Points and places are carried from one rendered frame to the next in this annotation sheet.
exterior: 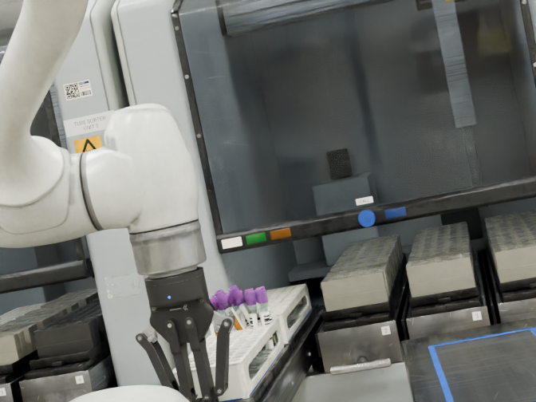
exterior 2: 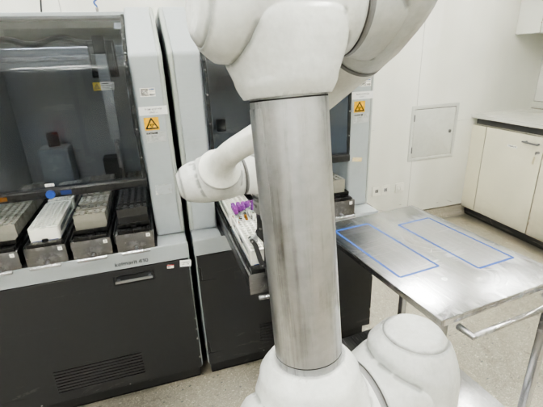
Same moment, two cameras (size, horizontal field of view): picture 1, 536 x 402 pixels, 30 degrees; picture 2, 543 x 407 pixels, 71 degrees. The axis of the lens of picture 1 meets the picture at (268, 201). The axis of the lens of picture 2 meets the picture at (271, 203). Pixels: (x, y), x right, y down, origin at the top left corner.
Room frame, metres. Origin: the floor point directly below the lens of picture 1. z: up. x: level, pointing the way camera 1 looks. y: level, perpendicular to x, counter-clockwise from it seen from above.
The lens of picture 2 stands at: (0.38, 0.58, 1.41)
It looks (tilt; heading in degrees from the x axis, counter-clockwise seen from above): 21 degrees down; 332
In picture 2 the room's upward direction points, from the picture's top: 2 degrees counter-clockwise
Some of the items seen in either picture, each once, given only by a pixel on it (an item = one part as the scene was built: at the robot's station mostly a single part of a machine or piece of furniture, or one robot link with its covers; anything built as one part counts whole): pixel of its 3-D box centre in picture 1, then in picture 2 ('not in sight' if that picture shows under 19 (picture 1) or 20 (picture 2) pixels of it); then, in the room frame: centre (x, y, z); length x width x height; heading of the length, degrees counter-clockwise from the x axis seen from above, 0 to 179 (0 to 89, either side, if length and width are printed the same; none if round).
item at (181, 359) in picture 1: (181, 360); not in sight; (1.26, 0.15, 0.89); 0.04 x 0.01 x 0.11; 169
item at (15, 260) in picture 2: not in sight; (23, 225); (2.19, 0.83, 0.78); 0.73 x 0.14 x 0.09; 169
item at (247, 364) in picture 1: (233, 363); (254, 237); (1.45, 0.10, 0.83); 0.30 x 0.10 x 0.06; 169
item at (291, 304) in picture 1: (271, 318); (234, 206); (1.76, 0.03, 0.83); 0.30 x 0.10 x 0.06; 169
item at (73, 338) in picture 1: (65, 341); (132, 214); (1.87, 0.42, 0.85); 0.12 x 0.02 x 0.06; 79
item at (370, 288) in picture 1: (355, 293); not in sight; (1.76, -0.12, 0.85); 0.12 x 0.02 x 0.06; 79
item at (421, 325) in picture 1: (449, 293); not in sight; (1.96, -0.32, 0.78); 0.73 x 0.14 x 0.09; 169
